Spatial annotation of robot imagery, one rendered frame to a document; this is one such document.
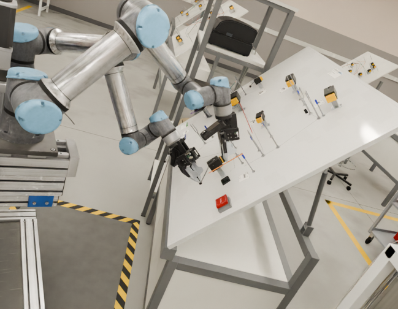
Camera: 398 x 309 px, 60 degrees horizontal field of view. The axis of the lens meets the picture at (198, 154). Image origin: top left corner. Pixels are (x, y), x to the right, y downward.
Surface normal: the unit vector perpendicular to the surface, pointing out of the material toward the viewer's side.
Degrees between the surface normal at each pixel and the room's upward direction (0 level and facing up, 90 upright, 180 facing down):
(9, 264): 0
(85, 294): 0
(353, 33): 90
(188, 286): 90
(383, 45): 90
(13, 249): 0
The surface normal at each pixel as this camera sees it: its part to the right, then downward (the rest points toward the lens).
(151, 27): 0.63, 0.47
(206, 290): 0.03, 0.47
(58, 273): 0.34, -0.83
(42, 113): 0.43, 0.63
